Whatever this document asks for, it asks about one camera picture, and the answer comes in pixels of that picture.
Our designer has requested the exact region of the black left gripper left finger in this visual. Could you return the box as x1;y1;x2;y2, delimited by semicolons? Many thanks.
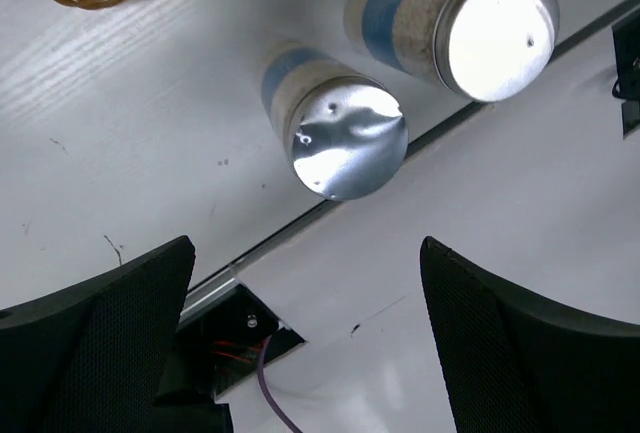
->
1;236;195;432

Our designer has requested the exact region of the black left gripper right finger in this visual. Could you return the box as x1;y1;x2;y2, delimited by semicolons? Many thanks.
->
420;237;639;432

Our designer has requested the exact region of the silver lid blue label jar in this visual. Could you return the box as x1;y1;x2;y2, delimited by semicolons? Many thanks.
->
260;41;409;201

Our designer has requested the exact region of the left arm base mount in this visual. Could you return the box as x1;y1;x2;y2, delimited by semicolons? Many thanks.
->
149;285;305;432

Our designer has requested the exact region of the aluminium table edge rail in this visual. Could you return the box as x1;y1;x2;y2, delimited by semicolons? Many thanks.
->
182;0;640;319

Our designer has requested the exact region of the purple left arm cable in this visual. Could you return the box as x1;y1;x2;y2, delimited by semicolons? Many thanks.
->
257;335;301;433

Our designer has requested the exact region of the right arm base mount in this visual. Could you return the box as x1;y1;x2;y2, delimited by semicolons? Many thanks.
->
611;10;640;138

